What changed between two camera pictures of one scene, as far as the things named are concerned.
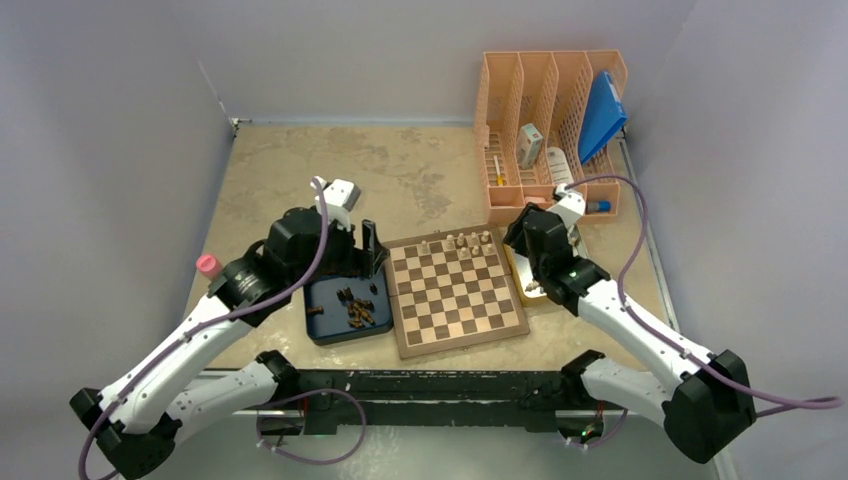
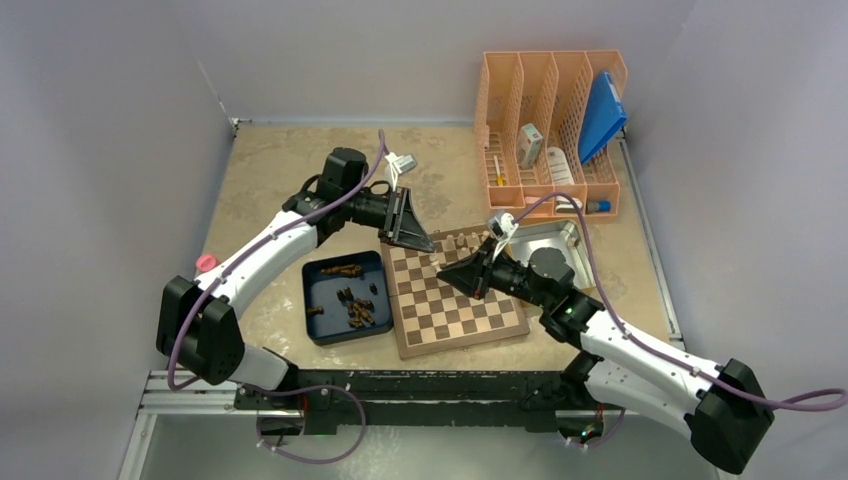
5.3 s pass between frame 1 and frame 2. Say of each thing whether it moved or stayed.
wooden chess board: stayed
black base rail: stayed
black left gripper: moved
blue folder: stayed
